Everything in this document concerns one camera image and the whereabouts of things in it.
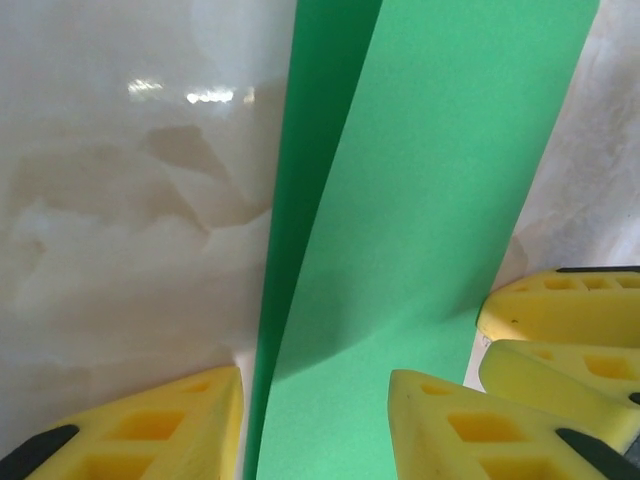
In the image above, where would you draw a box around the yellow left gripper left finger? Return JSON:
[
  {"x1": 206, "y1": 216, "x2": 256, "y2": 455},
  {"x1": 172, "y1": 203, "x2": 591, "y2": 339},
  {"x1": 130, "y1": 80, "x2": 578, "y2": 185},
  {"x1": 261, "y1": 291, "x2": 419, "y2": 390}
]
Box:
[{"x1": 0, "y1": 364, "x2": 245, "y2": 480}]

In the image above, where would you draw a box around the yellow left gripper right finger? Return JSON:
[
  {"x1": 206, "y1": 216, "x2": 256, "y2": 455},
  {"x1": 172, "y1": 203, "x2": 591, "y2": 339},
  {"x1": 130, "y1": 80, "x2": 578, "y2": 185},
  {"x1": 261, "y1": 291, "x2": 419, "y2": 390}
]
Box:
[{"x1": 388, "y1": 368, "x2": 640, "y2": 480}]

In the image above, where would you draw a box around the green square paper sheet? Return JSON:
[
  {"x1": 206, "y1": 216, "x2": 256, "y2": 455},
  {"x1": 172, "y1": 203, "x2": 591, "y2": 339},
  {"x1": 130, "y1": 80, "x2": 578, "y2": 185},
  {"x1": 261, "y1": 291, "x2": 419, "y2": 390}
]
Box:
[{"x1": 243, "y1": 0, "x2": 601, "y2": 480}]

